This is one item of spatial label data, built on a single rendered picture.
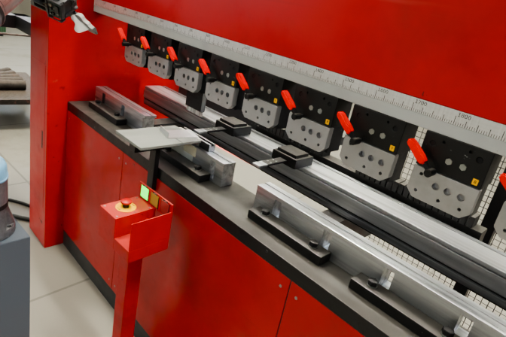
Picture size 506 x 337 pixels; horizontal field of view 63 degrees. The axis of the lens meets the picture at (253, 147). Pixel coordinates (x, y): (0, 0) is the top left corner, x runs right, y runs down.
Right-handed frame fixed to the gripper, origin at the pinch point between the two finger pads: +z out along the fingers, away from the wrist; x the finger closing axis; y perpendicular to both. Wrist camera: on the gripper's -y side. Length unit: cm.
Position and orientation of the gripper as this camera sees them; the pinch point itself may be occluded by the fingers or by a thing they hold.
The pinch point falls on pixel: (98, 14)
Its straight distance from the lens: 149.0
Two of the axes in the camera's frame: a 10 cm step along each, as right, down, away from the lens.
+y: -3.7, 6.8, -6.4
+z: 9.0, 4.4, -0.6
